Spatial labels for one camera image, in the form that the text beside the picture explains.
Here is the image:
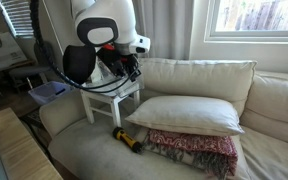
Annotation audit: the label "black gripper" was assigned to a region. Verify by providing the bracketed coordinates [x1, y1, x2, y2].
[97, 44, 141, 81]

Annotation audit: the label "small white wooden chair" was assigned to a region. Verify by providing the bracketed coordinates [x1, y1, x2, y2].
[80, 59, 141, 128]

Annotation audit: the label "black hat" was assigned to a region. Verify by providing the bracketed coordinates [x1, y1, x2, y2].
[62, 44, 97, 85]

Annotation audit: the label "white curtain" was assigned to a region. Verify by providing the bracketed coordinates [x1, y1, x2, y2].
[43, 0, 195, 61]

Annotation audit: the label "blue plastic bin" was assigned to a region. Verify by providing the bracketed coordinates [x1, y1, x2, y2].
[28, 80, 73, 106]

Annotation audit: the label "cream sofa back cushion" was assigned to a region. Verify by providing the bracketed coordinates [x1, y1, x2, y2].
[240, 71, 288, 149]
[138, 57, 258, 118]

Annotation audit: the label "cream loose pillow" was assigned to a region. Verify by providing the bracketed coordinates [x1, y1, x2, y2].
[124, 95, 246, 137]

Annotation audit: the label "cream sofa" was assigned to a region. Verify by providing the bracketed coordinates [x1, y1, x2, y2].
[38, 58, 288, 180]

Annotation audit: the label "white window blinds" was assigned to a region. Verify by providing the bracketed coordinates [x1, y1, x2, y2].
[0, 0, 35, 38]

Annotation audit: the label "white paper bag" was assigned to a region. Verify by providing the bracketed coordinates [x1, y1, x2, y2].
[0, 31, 28, 73]

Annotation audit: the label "red patterned fringed throw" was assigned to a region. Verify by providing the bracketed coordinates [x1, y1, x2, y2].
[129, 124, 240, 180]

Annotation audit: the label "light wooden table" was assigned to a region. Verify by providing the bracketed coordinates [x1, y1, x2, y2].
[0, 107, 64, 180]

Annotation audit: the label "white framed window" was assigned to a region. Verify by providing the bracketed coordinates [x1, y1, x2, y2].
[203, 0, 288, 44]

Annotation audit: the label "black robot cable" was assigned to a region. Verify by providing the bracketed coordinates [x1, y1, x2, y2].
[30, 0, 142, 94]

